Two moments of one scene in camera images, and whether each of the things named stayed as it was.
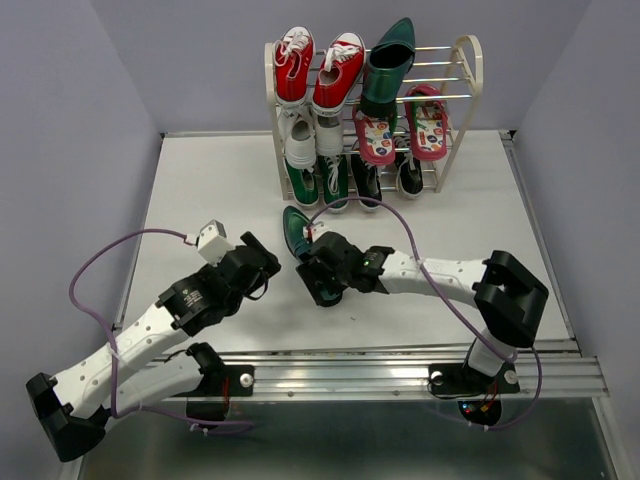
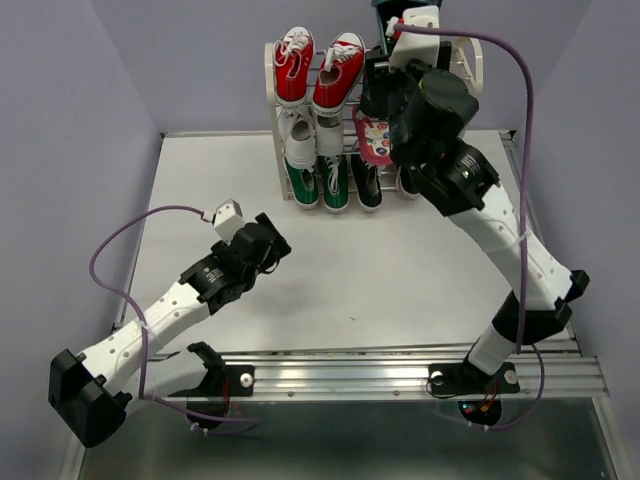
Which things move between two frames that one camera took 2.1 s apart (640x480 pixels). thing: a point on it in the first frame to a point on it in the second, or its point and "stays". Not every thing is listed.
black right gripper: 310,270 to 417,68
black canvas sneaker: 409,178 stays
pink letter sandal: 375,137 stays
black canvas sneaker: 366,183 stays
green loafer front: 388,63 stays
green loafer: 295,221 to 387,9
